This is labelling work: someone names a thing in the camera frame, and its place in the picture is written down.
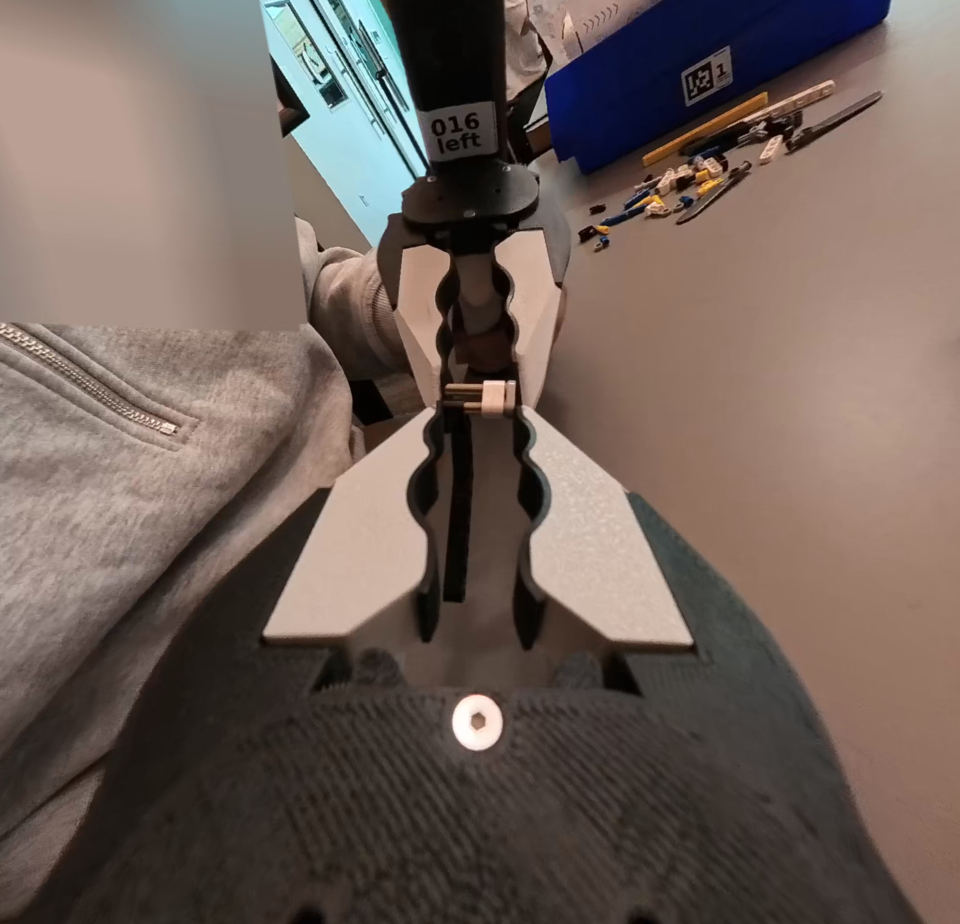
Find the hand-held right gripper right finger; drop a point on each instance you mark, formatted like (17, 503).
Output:
(600, 564)

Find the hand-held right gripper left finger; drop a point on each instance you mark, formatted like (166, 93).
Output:
(352, 557)

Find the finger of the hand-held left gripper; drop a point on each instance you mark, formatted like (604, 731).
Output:
(536, 302)
(416, 302)

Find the white lego connector tan pins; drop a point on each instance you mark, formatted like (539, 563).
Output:
(495, 399)

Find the black angled lego beam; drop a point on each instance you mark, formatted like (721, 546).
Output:
(457, 504)

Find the person's left forearm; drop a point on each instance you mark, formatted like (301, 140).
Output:
(337, 294)

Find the pile of loose lego pieces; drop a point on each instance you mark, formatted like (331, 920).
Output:
(675, 189)

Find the short black lego blade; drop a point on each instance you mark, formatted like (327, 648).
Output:
(712, 195)

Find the long yellow lego beam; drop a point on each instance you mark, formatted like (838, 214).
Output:
(705, 129)

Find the long black lego blade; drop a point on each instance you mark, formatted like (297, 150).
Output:
(840, 118)

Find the glass door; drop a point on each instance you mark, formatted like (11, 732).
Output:
(352, 77)

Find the white printed plastic bag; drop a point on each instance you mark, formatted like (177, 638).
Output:
(600, 17)

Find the person's grey hoodie torso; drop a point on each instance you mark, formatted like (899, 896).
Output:
(150, 527)

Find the blue plastic bin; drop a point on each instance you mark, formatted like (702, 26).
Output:
(787, 32)

